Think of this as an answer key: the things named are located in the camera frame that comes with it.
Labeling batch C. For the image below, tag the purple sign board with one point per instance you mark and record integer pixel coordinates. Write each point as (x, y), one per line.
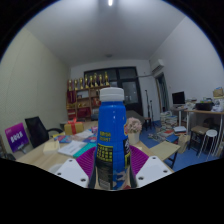
(16, 136)

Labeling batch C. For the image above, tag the wooden shelf unit with trophies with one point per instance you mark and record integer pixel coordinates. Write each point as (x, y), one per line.
(85, 100)

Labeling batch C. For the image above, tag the stack of books on floor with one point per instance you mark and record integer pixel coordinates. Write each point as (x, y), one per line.
(168, 121)

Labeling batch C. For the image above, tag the white round stool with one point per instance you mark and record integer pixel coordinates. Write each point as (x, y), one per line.
(209, 133)

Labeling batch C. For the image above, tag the pink flowers in white pot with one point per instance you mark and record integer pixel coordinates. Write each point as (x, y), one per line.
(133, 128)

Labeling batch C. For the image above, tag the black computer monitor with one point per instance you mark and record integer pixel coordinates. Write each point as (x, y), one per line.
(178, 98)

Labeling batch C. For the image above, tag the black tripod stand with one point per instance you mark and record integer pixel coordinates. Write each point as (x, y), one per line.
(148, 106)

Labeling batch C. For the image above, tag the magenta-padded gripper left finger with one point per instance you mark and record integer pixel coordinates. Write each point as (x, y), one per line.
(71, 171)

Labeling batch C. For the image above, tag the yellow gift box red ribbon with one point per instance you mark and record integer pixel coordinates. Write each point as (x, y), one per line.
(74, 128)

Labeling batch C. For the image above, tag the white open booklet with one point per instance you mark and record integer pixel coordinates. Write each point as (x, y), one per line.
(71, 147)

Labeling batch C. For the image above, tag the white wall air conditioner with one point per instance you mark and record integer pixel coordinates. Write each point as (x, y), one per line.
(156, 65)

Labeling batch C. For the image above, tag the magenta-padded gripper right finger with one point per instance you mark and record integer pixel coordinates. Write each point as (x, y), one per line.
(153, 170)

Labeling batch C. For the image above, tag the brown paper bag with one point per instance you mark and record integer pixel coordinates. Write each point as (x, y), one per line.
(183, 141)

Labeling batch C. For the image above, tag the teal book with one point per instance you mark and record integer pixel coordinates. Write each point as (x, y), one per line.
(86, 150)

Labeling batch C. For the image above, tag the wooden seat stool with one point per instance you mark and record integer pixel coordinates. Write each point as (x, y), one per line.
(199, 129)

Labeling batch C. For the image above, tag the blue drink bottle white cap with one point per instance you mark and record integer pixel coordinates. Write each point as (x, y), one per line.
(111, 133)

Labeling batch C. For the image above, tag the small wooden side table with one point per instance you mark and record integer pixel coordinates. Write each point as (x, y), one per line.
(165, 149)

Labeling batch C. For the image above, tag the pale yellow box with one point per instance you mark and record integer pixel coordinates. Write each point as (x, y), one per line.
(51, 146)

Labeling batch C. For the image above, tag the black office chair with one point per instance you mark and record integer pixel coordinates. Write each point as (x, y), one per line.
(38, 130)

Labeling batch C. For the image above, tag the long ceiling light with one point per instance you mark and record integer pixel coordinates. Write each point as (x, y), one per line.
(110, 2)

